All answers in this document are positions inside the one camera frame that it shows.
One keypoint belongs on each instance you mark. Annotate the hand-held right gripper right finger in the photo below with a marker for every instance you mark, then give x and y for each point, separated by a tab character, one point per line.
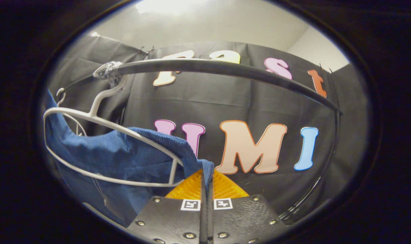
239	220

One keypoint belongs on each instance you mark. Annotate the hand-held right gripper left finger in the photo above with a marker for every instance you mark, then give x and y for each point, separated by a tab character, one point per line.
171	217

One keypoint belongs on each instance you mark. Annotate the blue ribbed sweater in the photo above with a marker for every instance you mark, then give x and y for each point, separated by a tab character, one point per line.
124	159

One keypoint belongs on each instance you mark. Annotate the white hanger with taped hook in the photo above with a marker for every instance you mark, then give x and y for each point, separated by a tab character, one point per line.
100	98

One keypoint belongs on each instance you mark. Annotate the white plastic hanger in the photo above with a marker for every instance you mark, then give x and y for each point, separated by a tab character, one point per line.
60	96

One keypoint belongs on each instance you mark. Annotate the black backdrop cloth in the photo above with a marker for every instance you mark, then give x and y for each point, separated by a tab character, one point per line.
226	101

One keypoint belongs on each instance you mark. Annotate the black clothes rail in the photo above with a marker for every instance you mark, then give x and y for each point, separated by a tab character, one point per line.
226	67

